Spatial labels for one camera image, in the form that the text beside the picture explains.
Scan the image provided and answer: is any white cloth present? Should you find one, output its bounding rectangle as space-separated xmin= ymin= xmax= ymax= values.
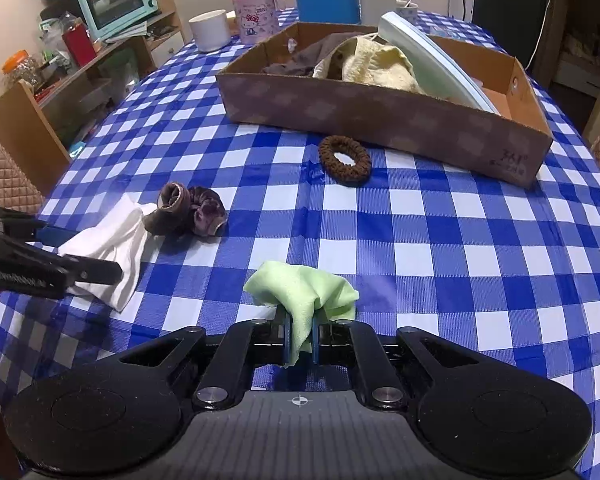
xmin=58 ymin=194 xmax=157 ymax=312

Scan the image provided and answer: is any light green cloth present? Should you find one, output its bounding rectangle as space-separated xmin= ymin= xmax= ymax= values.
xmin=244 ymin=260 xmax=360 ymax=367

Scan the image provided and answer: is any cream yellow towel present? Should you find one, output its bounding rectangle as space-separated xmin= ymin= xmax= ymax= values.
xmin=312 ymin=34 xmax=425 ymax=94

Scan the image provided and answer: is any dark grey cloth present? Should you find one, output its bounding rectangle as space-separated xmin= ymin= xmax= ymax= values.
xmin=261 ymin=32 xmax=374 ymax=80

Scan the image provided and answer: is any dark purple scrunchie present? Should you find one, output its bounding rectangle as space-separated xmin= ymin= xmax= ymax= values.
xmin=143 ymin=182 xmax=228 ymax=238

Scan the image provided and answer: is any wooden shelf cabinet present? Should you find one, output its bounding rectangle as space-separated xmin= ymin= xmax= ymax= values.
xmin=0 ymin=0 xmax=184 ymax=194

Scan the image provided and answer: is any orange lidded glass jar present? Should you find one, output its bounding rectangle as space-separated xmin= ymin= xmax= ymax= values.
xmin=2 ymin=50 xmax=44 ymax=90

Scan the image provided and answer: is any red canister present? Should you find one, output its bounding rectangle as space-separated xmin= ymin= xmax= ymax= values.
xmin=62 ymin=22 xmax=96 ymax=67

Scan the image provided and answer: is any blue checkered tablecloth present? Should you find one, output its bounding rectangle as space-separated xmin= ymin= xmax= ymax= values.
xmin=0 ymin=42 xmax=600 ymax=479

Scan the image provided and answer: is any brown cardboard box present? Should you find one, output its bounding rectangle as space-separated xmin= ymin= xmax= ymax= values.
xmin=216 ymin=22 xmax=553 ymax=188

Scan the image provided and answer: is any white ceramic cup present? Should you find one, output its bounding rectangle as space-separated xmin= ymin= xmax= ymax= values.
xmin=188 ymin=9 xmax=232 ymax=53

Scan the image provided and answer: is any white face mask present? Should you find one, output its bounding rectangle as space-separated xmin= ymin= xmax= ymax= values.
xmin=378 ymin=11 xmax=500 ymax=115

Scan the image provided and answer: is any pink lidded cartoon cup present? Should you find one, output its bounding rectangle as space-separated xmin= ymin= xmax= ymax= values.
xmin=232 ymin=0 xmax=279 ymax=44

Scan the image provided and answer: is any small mug with spoon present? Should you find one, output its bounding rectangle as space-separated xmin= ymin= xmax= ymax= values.
xmin=396 ymin=0 xmax=419 ymax=25

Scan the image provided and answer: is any brown knitted hair tie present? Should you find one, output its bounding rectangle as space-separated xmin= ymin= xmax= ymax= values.
xmin=317 ymin=134 xmax=374 ymax=188

